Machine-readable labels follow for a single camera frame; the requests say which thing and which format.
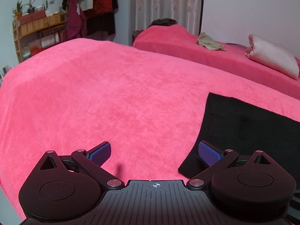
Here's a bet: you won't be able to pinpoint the black pants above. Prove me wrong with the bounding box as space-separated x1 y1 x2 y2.
178 93 299 183

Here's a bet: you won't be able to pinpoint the near pink bed cover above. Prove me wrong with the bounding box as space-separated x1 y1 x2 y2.
1 39 299 219

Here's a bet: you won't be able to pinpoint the pink bed cover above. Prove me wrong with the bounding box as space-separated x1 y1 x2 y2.
1 39 299 219
133 24 299 99

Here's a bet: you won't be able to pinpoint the pale pink folded quilt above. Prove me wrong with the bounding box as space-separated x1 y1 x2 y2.
245 34 299 80

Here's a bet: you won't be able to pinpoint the olive green garment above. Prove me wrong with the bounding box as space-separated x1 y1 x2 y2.
196 33 226 51

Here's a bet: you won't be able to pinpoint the wooden shelf unit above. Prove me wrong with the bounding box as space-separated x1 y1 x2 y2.
12 10 68 63

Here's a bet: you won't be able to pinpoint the far pink bed cover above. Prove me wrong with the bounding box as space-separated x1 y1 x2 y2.
133 24 299 99

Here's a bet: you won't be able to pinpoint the potted green plant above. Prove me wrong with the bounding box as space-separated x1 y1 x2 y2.
12 0 25 19

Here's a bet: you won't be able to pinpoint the dark garment on far bed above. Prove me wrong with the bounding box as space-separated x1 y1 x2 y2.
148 18 177 27

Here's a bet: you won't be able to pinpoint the white patterned curtain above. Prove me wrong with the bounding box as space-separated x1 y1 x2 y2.
131 0 203 35

